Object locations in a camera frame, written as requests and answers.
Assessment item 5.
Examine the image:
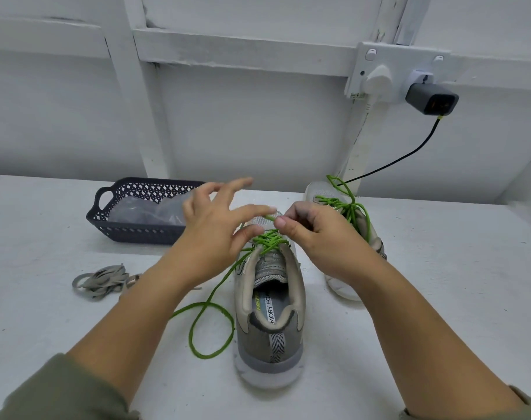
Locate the white wall socket plate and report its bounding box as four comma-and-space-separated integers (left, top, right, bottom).
345, 41, 450, 103

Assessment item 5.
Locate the gray charger adapter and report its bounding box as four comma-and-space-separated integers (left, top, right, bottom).
406, 80, 460, 117

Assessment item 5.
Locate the dark plastic lattice basket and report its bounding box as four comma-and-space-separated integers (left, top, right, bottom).
86, 177, 205, 245

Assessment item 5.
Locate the gray sneaker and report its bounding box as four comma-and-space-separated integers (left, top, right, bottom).
232, 225, 307, 390
304, 180, 388, 303

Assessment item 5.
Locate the clear plastic bag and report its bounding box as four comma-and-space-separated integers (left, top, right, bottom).
108, 192, 192, 228

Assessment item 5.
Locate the white cable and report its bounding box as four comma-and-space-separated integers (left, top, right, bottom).
334, 96, 376, 180

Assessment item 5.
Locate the person's left hand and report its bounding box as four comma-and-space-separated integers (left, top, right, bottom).
165, 177, 277, 287

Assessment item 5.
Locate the green shoelace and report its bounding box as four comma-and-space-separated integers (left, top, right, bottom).
169, 214, 291, 359
313, 174, 373, 243

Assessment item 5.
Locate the black cable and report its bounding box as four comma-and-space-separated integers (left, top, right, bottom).
344, 115, 442, 186

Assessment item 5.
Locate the person's right forearm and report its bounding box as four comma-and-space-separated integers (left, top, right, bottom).
357, 265, 531, 420

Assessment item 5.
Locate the person's right hand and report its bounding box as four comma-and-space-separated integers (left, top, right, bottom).
274, 201, 391, 289

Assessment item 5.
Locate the white plug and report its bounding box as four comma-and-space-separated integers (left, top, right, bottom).
364, 64, 395, 98

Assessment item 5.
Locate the person's left forearm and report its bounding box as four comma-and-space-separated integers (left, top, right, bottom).
0, 262, 195, 420

